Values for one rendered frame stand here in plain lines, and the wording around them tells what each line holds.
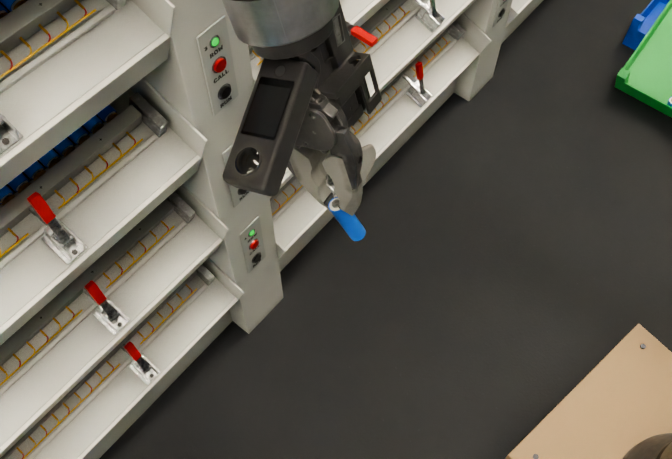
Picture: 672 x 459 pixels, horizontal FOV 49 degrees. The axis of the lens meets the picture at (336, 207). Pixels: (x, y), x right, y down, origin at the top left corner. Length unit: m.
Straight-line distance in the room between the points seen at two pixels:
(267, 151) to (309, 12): 0.11
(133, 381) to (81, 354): 0.20
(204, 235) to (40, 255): 0.28
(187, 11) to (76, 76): 0.12
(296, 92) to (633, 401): 0.79
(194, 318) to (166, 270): 0.19
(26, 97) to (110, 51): 0.09
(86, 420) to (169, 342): 0.16
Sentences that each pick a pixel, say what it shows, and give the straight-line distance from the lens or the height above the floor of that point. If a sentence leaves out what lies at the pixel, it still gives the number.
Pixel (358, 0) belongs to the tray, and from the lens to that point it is 1.03.
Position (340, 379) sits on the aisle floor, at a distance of 1.31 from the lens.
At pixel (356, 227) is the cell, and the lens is 0.77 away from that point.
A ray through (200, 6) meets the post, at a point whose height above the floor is 0.74.
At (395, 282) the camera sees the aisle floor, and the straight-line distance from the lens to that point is 1.39.
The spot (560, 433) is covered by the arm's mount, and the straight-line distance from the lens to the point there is 1.17.
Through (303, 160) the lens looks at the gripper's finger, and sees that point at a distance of 0.70.
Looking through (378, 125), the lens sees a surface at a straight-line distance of 1.38.
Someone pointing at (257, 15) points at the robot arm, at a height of 0.84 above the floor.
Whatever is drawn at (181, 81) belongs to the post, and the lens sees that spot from 0.79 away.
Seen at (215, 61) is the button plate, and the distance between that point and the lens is 0.80.
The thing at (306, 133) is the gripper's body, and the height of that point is 0.72.
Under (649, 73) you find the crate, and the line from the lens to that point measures 1.78.
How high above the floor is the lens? 1.24
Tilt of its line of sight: 58 degrees down
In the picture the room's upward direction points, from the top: straight up
